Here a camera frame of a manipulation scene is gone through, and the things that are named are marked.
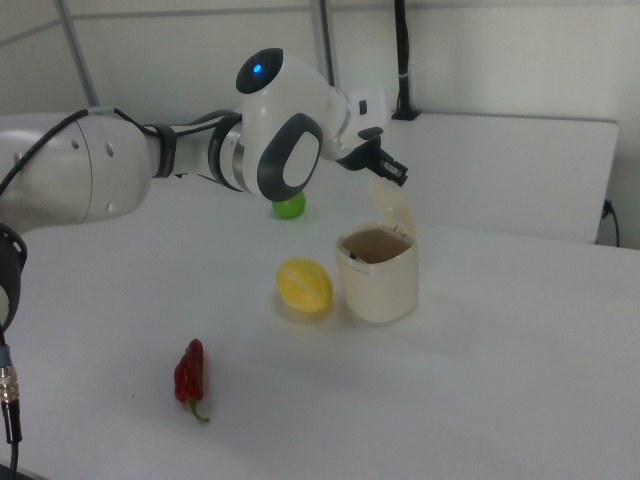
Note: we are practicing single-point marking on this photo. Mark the cream garbage bin with lid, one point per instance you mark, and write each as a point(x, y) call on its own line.
point(380, 295)

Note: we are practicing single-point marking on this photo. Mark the red toy chili pepper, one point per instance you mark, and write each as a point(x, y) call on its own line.
point(190, 372)

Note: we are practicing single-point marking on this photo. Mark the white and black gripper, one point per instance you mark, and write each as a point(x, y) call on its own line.
point(367, 112)

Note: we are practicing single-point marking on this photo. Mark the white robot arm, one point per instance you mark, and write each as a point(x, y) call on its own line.
point(280, 130)

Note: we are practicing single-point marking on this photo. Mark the black camera pole with base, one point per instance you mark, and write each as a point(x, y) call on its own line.
point(404, 50)

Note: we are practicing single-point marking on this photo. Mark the yellow toy melon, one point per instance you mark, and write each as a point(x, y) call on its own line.
point(304, 285)

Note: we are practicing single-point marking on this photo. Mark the grey metal frame post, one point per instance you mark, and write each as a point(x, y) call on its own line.
point(322, 40)
point(80, 50)

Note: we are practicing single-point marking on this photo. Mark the green toy apple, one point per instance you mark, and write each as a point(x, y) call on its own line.
point(290, 210)

